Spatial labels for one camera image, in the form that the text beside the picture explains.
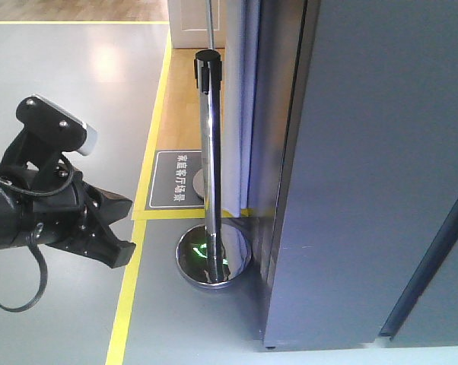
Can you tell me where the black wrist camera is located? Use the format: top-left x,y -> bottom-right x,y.
14,94 -> 99,179

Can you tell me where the blue curtain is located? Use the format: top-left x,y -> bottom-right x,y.
221,1 -> 261,217

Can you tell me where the fridge door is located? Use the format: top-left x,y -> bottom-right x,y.
263,1 -> 458,350

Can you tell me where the grey floor sign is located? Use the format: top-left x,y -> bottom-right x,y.
146,150 -> 203,210

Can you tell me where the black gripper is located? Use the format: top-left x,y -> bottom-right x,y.
0,153 -> 136,268

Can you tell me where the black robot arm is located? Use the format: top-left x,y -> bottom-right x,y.
0,155 -> 135,268

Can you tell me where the black cable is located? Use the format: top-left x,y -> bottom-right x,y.
0,151 -> 85,313

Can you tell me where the dark grey fridge body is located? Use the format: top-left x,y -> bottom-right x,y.
379,199 -> 458,348

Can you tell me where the yellow floor tape line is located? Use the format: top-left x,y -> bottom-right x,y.
106,49 -> 256,364

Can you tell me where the chrome stanchion post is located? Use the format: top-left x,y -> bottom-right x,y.
176,49 -> 252,290

